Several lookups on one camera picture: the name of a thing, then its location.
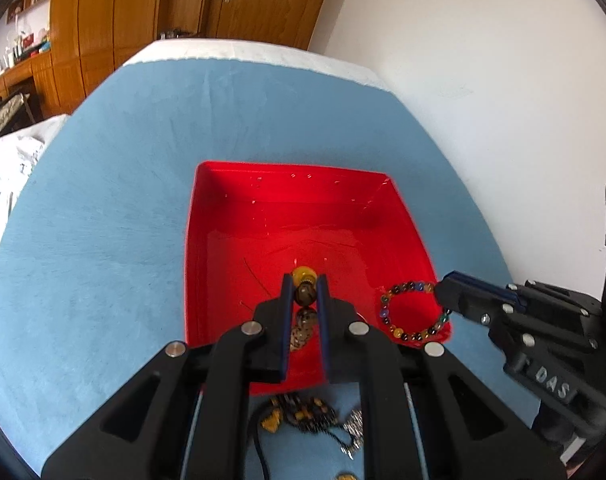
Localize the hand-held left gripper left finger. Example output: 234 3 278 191
40 272 290 480

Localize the dark brown bead necklace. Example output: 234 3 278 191
275 394 340 433

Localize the black chair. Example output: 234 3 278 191
0 91 34 142

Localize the wooden wardrobe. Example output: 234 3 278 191
48 0 340 116

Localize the wooden desk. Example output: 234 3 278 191
0 50 54 121

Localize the amber bead bracelet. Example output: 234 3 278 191
289 268 318 353

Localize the white bedding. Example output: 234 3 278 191
0 114 70 273

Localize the red plastic tray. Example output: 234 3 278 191
183 161 455 397

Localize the multicolour bead bracelet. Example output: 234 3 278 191
379 280 454 345

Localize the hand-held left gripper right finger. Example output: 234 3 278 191
317 275 566 480

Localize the silver chain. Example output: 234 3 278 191
340 407 367 461

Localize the white table cover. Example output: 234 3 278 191
120 37 399 92

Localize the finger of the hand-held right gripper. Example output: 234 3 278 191
434 279 601 376
445 270 604 321

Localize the blue mat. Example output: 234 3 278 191
0 52 514 480

